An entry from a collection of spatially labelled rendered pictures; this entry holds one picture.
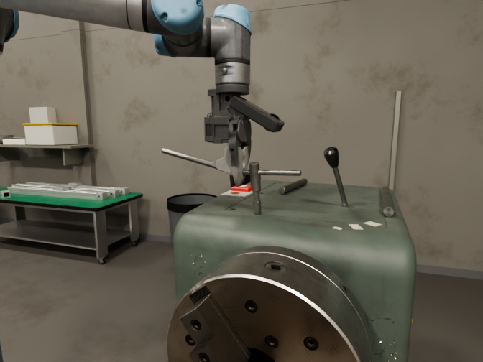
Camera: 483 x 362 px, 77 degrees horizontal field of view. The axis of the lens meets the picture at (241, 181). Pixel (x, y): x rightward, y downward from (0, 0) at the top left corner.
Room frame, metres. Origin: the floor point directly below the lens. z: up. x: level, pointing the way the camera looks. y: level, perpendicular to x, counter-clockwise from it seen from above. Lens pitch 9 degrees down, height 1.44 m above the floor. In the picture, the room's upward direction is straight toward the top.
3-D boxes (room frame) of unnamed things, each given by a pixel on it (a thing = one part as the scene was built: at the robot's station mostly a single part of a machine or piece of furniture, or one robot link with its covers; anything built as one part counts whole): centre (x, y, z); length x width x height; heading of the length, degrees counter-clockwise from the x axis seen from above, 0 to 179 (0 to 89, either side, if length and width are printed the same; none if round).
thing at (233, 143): (0.64, 0.01, 1.41); 0.05 x 0.02 x 0.09; 157
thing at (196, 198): (3.28, 0.54, 0.36); 0.58 x 0.56 x 0.71; 163
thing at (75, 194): (3.71, 2.38, 0.39); 2.15 x 0.82 x 0.78; 73
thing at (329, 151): (0.67, -0.20, 1.38); 0.04 x 0.03 x 0.05; 157
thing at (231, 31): (0.67, 0.02, 1.63); 0.09 x 0.08 x 0.11; 98
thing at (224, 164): (0.65, 0.03, 1.36); 0.06 x 0.03 x 0.09; 67
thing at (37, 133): (4.00, 2.48, 1.41); 0.49 x 0.40 x 0.28; 73
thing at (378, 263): (0.82, -0.18, 1.06); 0.59 x 0.48 x 0.39; 157
